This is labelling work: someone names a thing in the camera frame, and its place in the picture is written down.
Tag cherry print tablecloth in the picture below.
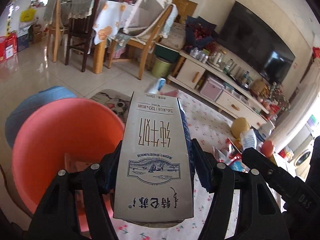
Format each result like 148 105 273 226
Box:
112 88 288 240

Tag cat pattern stool cushion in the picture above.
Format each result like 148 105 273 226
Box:
91 89 131 124

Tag orange print dining tablecloth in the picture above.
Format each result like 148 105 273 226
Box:
93 1 143 45

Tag electric kettle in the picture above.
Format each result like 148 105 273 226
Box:
208 50 225 68

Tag pink plastic basin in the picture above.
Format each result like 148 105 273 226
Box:
12 98 124 239

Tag green waste bin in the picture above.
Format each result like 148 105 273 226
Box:
151 57 172 78

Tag white washing machine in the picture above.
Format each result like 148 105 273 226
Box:
289 138 314 181

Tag white milk bottle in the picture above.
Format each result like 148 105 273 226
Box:
258 120 275 141

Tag black flat television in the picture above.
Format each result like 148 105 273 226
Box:
217 1 295 84

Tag cream tv cabinet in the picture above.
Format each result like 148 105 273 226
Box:
167 51 269 129

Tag wooden dining chair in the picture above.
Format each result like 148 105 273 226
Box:
107 4 174 80

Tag lace covered air conditioner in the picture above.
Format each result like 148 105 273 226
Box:
268 57 319 152

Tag pink storage box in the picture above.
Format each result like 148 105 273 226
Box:
200 77 225 101

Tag dark wrapped flower bouquet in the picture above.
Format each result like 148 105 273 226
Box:
185 16 217 49

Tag red apple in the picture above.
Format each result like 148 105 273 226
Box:
260 140 274 158

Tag dark wooden chair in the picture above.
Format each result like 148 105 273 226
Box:
65 0 100 72

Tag red instant tea sachet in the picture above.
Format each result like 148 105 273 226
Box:
212 138 245 172

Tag light wooden chair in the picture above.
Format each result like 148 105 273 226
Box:
43 0 67 62

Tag white magicday yogurt pouch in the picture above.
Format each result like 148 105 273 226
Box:
240 129 257 151

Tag blue round stool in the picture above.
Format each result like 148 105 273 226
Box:
5 86 77 148

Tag white milk carton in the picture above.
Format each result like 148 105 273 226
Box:
113 92 195 224

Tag yellow pear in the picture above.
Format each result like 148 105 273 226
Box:
231 117 251 139

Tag red gift bags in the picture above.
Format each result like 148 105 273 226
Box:
0 31 17 63

